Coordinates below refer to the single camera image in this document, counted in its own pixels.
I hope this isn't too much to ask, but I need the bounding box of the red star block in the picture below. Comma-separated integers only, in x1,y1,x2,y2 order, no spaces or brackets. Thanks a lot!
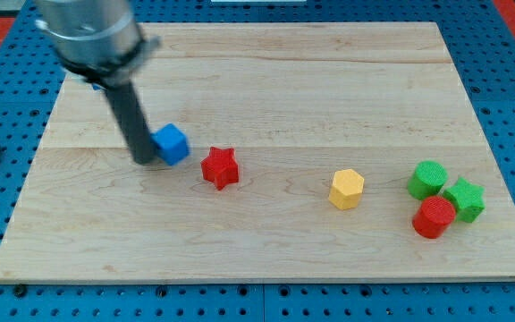
200,147,240,191

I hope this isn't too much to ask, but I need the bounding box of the blue cube block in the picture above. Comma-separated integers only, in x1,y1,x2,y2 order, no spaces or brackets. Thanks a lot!
151,123,190,165

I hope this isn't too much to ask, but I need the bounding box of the red cylinder block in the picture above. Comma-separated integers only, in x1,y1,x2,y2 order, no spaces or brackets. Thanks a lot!
412,196,456,239

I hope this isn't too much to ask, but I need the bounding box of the green cylinder block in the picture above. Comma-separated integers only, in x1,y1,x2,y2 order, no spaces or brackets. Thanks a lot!
407,160,448,200

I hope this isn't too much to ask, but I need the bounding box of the small blue block behind arm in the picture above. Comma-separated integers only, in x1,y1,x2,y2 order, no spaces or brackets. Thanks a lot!
91,83,104,90

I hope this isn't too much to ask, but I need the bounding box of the wooden board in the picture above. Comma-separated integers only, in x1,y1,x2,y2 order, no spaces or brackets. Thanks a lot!
0,22,515,284

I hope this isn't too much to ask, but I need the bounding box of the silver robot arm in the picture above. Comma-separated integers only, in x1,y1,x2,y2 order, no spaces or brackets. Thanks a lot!
35,0,162,165

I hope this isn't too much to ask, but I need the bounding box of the yellow hexagon block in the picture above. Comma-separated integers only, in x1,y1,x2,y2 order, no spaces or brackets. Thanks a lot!
328,169,365,210

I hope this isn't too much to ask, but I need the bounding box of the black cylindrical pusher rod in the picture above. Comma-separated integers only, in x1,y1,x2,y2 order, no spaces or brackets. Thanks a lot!
104,81,156,165

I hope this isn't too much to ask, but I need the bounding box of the green star block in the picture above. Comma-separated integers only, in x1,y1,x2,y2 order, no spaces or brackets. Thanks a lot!
443,177,485,224

